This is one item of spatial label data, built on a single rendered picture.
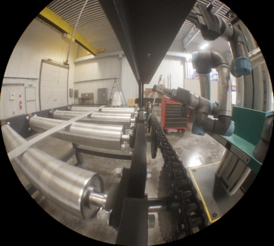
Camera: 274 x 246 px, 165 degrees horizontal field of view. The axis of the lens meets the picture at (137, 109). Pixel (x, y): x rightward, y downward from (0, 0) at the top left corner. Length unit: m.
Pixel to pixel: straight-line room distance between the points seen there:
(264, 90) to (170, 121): 2.30
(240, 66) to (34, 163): 0.61
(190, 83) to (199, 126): 4.53
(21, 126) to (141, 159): 0.94
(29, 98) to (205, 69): 9.86
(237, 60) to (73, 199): 0.52
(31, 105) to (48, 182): 9.59
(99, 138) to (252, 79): 1.04
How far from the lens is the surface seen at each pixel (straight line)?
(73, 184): 0.18
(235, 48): 0.42
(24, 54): 10.12
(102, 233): 1.08
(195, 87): 4.96
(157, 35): 0.20
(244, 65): 0.39
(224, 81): 0.54
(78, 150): 1.50
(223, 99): 0.51
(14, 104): 9.26
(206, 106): 0.50
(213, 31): 0.33
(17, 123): 0.97
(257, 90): 0.87
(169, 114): 2.51
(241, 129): 0.84
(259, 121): 0.76
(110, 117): 0.68
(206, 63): 0.62
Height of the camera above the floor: 1.04
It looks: 8 degrees down
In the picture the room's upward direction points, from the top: straight up
